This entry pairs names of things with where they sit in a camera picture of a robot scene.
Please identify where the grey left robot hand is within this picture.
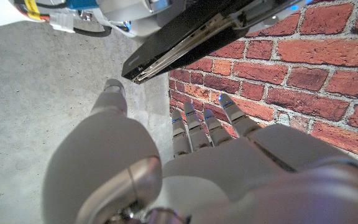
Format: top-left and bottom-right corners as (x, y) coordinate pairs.
(42, 78), (358, 224)

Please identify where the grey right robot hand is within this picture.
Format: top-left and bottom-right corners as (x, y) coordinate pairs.
(94, 0), (310, 40)

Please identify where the black stapler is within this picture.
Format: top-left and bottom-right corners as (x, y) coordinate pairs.
(121, 0), (260, 85)

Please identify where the red brick printed backdrop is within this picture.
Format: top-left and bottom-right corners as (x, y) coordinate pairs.
(168, 0), (358, 175)

